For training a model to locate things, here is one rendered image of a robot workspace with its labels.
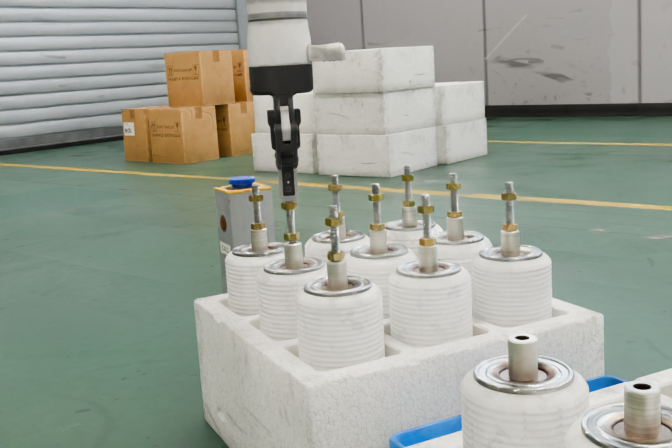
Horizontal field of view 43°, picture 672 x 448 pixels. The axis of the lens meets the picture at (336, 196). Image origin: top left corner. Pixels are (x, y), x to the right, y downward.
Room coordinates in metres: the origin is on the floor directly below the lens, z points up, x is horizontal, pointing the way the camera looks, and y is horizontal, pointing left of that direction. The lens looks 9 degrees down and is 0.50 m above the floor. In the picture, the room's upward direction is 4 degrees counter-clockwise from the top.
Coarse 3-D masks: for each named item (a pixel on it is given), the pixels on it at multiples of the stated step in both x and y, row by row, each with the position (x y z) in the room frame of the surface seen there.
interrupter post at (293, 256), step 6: (288, 246) 1.00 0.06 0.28; (294, 246) 1.00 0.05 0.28; (300, 246) 1.00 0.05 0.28; (288, 252) 1.00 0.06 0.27; (294, 252) 0.99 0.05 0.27; (300, 252) 1.00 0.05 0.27; (288, 258) 1.00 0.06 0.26; (294, 258) 0.99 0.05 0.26; (300, 258) 1.00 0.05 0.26; (288, 264) 1.00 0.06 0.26; (294, 264) 0.99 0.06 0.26; (300, 264) 1.00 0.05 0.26
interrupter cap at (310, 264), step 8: (272, 264) 1.02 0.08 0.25; (280, 264) 1.02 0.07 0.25; (304, 264) 1.02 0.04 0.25; (312, 264) 1.00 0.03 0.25; (320, 264) 0.99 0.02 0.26; (272, 272) 0.98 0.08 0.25; (280, 272) 0.97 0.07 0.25; (288, 272) 0.97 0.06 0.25; (296, 272) 0.97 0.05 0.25; (304, 272) 0.97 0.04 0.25
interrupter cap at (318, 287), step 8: (312, 280) 0.92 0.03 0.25; (320, 280) 0.93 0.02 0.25; (352, 280) 0.92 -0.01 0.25; (360, 280) 0.92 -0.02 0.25; (368, 280) 0.91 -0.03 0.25; (304, 288) 0.89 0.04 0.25; (312, 288) 0.89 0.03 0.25; (320, 288) 0.89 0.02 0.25; (352, 288) 0.88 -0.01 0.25; (360, 288) 0.88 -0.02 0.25; (368, 288) 0.88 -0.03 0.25; (320, 296) 0.87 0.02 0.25; (328, 296) 0.86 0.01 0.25; (336, 296) 0.86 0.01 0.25
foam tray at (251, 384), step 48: (240, 336) 0.97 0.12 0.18; (384, 336) 0.94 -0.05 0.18; (480, 336) 0.91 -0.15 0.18; (576, 336) 0.95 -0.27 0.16; (240, 384) 0.99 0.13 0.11; (288, 384) 0.84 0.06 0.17; (336, 384) 0.81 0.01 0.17; (384, 384) 0.84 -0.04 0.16; (432, 384) 0.86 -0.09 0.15; (240, 432) 1.00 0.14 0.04; (288, 432) 0.85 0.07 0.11; (336, 432) 0.81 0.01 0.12; (384, 432) 0.83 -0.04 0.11
